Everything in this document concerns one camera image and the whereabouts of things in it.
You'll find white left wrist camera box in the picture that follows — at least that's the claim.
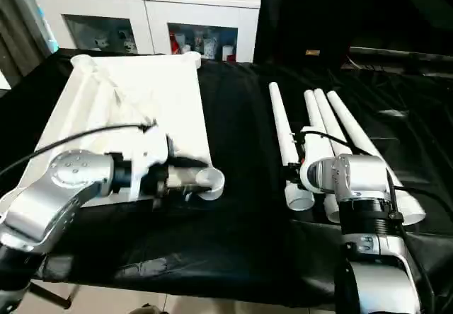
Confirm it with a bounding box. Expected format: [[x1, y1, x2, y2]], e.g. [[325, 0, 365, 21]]
[[127, 126, 171, 202]]

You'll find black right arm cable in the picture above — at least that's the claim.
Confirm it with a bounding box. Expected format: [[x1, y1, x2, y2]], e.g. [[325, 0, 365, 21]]
[[300, 129, 437, 314]]

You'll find black work mat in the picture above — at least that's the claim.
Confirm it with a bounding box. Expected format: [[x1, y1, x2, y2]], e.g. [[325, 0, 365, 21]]
[[0, 48, 453, 310]]

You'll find white glass-door cabinet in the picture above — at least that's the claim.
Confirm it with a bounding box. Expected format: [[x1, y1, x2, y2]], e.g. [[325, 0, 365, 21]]
[[30, 0, 262, 64]]

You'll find black piano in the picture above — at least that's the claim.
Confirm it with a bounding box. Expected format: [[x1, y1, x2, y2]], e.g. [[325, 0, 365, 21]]
[[253, 0, 453, 71]]

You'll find grey curtain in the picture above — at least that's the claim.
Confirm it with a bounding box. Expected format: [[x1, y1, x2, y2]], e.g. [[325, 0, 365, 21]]
[[0, 0, 59, 81]]

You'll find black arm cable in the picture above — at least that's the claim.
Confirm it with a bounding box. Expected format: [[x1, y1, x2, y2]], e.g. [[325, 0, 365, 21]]
[[300, 129, 437, 314], [0, 118, 159, 178]]

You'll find white plastic table top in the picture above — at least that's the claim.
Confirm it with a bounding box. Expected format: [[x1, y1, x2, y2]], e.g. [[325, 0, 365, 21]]
[[6, 52, 227, 209]]

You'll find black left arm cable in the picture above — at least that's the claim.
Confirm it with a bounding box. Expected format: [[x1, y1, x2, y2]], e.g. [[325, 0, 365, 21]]
[[0, 118, 159, 178]]

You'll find white plastic table leg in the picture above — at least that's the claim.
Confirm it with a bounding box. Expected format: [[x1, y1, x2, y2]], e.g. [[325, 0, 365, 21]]
[[326, 91, 426, 227], [268, 82, 315, 211], [303, 89, 352, 223], [314, 88, 358, 159]]

